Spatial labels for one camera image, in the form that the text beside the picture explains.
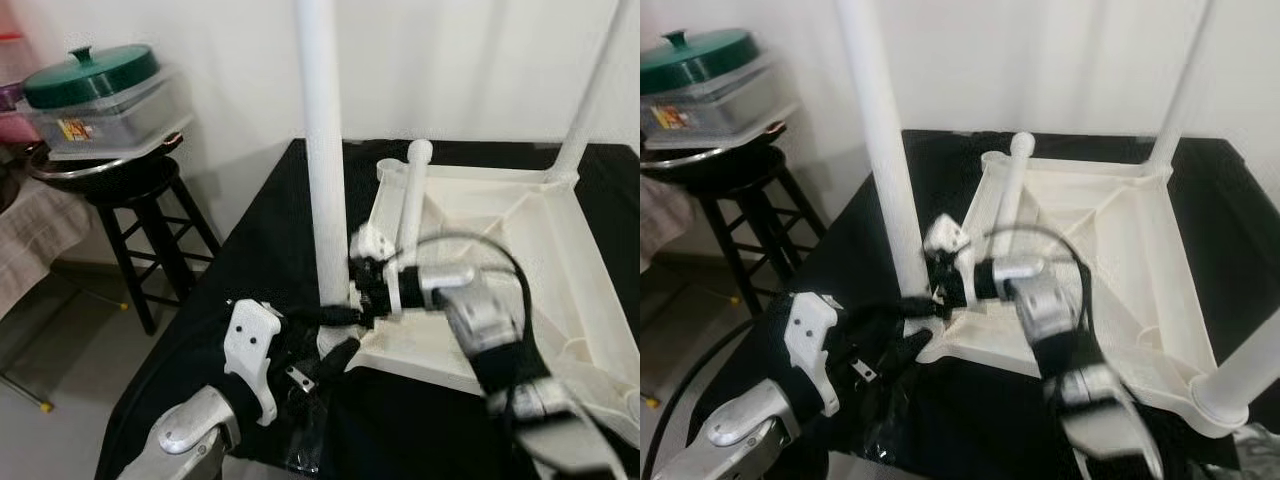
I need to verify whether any black tablecloth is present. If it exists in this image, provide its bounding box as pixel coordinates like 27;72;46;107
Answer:
690;130;1280;480
95;138;641;480

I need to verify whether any clear adhesive tape patch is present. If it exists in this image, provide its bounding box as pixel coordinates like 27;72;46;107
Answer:
865;390;921;466
285;400;331;471
1225;420;1280;480

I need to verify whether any dark wooden stool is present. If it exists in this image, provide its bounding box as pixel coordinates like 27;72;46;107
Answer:
90;165;221;336
695;160;826;316

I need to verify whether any white plastic table top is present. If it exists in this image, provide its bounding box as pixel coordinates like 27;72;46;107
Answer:
915;150;1251;436
345;155;641;441

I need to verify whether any beige tablecloth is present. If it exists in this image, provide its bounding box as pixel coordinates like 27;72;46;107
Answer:
640;175;671;261
0;175;91;321

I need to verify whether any clear container green lid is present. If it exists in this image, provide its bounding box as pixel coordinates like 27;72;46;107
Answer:
640;30;796;151
20;45;191;161

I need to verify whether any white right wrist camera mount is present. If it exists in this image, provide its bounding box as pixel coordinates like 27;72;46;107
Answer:
922;213;1001;306
350;225;401;316

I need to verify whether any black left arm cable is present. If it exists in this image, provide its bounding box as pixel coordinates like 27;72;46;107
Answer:
640;315;761;480

